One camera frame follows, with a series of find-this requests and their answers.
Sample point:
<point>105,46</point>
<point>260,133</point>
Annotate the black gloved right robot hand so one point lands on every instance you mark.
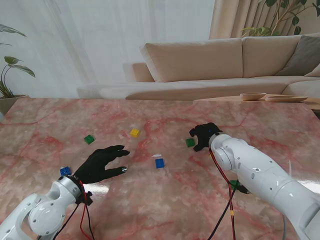
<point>206,132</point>

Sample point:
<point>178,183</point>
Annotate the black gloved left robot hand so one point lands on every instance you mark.
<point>96,166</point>

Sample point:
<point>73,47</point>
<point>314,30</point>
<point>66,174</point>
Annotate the green toy brick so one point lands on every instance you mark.
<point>234,184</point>
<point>89,139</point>
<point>190,142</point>

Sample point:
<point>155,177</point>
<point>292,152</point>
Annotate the yellow toy brick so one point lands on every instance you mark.
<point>135,132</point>

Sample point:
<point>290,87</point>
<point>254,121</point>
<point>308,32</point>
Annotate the blue toy brick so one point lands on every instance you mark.
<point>160,163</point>
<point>65,170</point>

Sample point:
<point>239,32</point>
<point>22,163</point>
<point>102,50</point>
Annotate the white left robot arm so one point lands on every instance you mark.
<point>42,215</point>

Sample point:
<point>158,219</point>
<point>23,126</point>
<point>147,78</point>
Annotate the white paper scrap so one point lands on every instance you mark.
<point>157,155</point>

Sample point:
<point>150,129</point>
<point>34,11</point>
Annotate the wooden bowl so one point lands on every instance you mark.
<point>252,96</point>

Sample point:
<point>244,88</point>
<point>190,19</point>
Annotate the beige sofa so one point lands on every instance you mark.
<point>195,60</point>

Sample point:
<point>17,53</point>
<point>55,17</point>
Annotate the wooden tray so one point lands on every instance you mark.
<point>285,98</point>

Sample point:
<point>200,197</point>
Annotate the grey plant pot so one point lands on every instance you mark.
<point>10,102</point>

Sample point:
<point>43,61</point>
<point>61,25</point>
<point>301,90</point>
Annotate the beige curtain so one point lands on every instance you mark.
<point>235,20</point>

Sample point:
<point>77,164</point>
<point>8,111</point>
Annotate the broad leaf potted plant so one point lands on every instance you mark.
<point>25,70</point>

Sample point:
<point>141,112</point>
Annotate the cream sofa cushion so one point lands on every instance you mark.
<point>313,73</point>

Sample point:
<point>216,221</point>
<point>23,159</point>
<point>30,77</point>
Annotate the grey sofa cushion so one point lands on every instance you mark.
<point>302,55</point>

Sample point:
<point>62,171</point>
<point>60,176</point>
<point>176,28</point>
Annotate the white sheer curtain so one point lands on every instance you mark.
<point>100,37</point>

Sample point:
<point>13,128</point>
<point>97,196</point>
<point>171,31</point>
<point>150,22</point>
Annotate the tall green leafy plant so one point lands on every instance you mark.
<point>296,20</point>

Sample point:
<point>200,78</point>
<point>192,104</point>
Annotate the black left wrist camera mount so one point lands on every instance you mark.
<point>86,196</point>

